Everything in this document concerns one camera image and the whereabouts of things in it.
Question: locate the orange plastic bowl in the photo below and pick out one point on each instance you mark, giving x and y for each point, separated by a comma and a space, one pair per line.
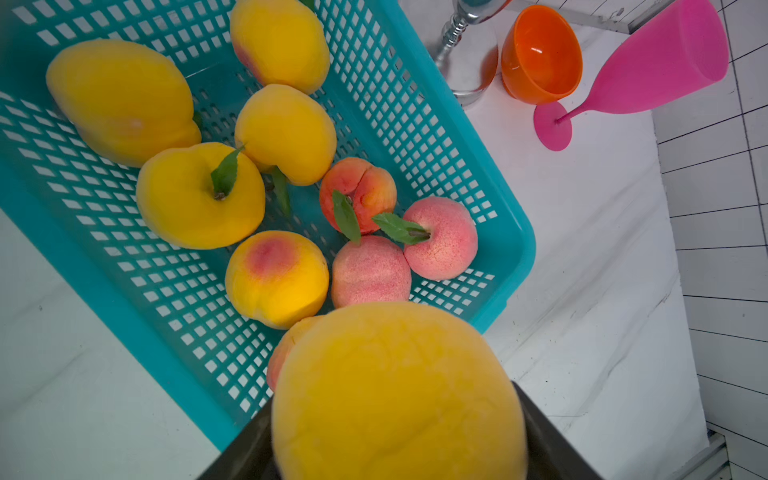
541, 58

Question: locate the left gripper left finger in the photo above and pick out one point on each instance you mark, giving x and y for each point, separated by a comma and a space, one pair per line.
250, 454

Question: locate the pink plastic goblet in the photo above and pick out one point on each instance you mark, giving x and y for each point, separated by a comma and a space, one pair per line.
681, 50

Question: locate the yellow peach with leaf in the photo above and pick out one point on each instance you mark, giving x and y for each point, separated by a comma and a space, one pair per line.
126, 101

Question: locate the yellow red peach top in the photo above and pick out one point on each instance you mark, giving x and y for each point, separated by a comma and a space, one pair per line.
277, 278

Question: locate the orange red peach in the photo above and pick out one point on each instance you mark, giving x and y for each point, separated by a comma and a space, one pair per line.
352, 193

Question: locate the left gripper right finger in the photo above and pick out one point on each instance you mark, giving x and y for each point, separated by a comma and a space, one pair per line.
550, 455

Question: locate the pink peach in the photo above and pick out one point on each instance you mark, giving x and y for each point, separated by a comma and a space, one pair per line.
374, 270
439, 237

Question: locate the yellow peach red spot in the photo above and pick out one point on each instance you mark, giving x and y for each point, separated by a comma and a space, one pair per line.
282, 128

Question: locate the pink peach bottom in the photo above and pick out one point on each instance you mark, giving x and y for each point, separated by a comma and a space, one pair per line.
374, 270

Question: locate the teal plastic basket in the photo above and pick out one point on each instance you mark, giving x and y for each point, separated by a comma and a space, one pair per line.
167, 305

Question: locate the yellow peach leaf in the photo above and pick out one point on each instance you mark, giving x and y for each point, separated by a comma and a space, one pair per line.
396, 390

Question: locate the metal cup drying rack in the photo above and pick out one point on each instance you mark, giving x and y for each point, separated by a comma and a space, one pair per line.
467, 53

